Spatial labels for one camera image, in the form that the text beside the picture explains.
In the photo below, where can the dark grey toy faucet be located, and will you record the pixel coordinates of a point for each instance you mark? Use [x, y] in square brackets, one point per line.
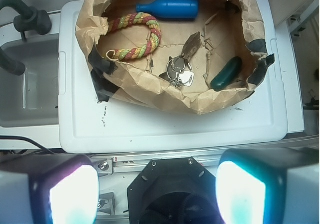
[29, 19]

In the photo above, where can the blue plastic bottle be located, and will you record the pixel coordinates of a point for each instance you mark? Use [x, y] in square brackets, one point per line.
[171, 9]

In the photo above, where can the dark green toy cucumber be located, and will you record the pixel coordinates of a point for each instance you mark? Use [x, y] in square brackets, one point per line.
[228, 74]

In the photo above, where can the silver key bunch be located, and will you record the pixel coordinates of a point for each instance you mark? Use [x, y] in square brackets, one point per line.
[179, 72]

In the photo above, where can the white plastic bin lid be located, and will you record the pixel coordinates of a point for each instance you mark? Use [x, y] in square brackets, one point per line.
[87, 126]

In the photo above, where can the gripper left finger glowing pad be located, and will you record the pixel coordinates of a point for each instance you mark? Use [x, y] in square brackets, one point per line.
[48, 189]

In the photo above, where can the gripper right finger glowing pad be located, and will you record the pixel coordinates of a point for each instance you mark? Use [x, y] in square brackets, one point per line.
[269, 186]

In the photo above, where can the crumpled brown paper bag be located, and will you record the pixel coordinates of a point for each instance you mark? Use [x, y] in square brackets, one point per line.
[176, 56]

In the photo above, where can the aluminium extrusion rail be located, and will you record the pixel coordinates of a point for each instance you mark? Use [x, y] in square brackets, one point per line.
[207, 157]

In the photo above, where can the grey plastic sink basin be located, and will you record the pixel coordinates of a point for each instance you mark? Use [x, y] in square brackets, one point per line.
[31, 99]

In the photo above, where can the brown wood chip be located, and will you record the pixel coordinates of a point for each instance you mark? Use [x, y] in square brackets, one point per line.
[191, 46]

